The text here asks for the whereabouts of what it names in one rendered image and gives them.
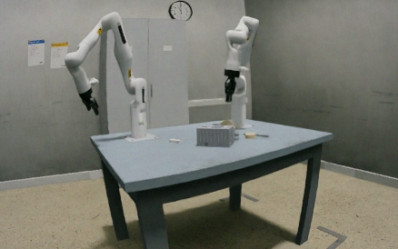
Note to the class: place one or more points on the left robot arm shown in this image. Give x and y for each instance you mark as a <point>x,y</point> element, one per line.
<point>235,62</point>

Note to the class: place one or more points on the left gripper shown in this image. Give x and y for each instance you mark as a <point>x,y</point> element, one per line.
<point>230,87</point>

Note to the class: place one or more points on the beige round disc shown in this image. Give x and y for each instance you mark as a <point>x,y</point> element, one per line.
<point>250,136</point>

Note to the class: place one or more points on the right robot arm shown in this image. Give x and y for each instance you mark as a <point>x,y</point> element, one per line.
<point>124,58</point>

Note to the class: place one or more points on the cream gear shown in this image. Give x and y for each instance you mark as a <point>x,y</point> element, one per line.
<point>226,122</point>

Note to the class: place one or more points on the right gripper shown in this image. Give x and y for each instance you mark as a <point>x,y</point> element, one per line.
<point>88,100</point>

